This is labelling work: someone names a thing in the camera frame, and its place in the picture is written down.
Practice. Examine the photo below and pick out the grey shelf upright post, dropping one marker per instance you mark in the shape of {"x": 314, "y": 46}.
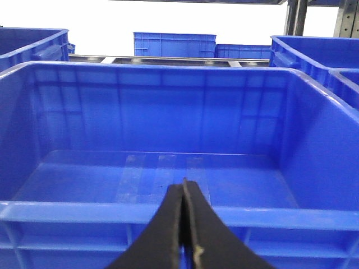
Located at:
{"x": 295, "y": 17}

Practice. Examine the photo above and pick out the blue bin background tall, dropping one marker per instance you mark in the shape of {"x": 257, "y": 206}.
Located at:
{"x": 174, "y": 45}

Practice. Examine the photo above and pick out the blue bin far left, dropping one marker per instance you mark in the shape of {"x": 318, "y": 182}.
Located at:
{"x": 19, "y": 45}

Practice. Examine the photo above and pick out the blue bin far right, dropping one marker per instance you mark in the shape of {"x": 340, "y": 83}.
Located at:
{"x": 314, "y": 56}

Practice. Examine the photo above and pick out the blue bin background low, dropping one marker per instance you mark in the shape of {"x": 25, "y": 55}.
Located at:
{"x": 237, "y": 51}

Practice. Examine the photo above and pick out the blue bin near right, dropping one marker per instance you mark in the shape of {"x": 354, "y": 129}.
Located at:
{"x": 344, "y": 83}

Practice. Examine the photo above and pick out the steel roller rack frame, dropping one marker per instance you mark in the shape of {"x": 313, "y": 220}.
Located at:
{"x": 170, "y": 61}

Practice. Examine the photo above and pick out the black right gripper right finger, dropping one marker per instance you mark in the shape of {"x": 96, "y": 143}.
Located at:
{"x": 207, "y": 241}

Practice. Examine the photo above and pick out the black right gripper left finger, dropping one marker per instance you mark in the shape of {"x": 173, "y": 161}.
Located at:
{"x": 158, "y": 244}

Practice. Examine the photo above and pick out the blue plastic destination bin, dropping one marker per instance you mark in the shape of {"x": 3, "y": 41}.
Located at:
{"x": 89, "y": 150}

